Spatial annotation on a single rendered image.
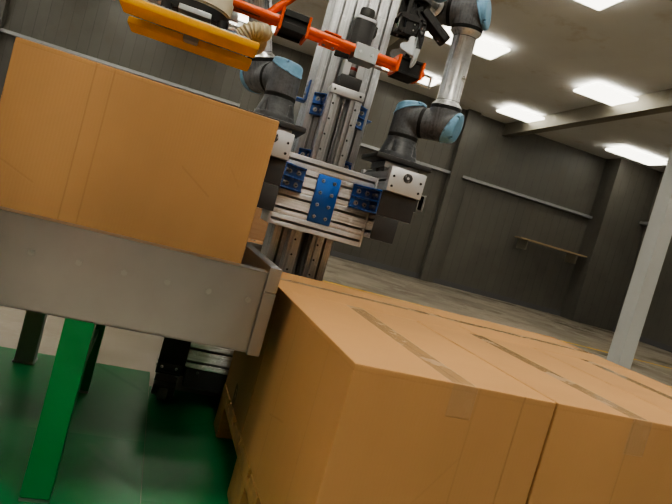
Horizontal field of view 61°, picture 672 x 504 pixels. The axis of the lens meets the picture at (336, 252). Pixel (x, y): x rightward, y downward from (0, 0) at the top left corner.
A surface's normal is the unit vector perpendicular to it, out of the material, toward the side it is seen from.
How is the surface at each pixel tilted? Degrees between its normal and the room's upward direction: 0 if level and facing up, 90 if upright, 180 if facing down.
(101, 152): 90
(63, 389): 90
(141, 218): 90
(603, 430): 90
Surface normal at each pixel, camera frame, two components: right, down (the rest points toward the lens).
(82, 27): 0.22, 0.11
